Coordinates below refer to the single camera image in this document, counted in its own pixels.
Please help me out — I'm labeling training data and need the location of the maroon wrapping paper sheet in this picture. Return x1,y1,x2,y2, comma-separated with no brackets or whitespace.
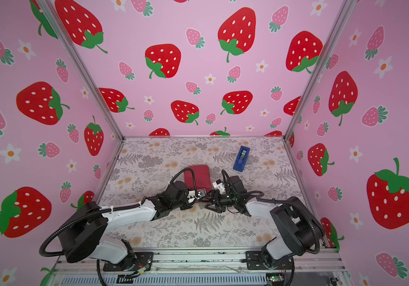
184,165,212,193

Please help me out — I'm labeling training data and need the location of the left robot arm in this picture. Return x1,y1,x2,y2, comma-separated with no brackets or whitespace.
58,181,206,270

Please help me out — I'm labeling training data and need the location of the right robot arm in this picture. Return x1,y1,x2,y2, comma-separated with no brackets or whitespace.
200,176,325,269

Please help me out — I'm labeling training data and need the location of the blue tape dispenser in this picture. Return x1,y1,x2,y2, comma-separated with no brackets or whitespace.
233,146,251,172

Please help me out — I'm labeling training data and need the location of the floral table mat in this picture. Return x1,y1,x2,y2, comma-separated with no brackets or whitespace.
100,137,302,248

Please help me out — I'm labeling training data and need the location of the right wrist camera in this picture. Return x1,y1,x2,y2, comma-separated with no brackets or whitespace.
212,179,226,194

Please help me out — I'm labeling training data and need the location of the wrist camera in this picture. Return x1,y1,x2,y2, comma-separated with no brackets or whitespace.
192,189,207,200
212,179,226,194

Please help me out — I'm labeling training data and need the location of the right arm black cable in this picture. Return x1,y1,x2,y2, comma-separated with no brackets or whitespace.
221,169,321,255

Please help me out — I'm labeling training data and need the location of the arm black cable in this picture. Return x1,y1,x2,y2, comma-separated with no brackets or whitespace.
221,169,321,255
39,167,198,258

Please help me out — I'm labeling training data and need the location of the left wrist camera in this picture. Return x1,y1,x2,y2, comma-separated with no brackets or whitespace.
192,189,207,200

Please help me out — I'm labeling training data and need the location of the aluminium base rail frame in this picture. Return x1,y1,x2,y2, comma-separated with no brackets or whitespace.
46,247,353,286

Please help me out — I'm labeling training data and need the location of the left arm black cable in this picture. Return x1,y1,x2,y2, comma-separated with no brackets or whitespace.
39,167,198,258

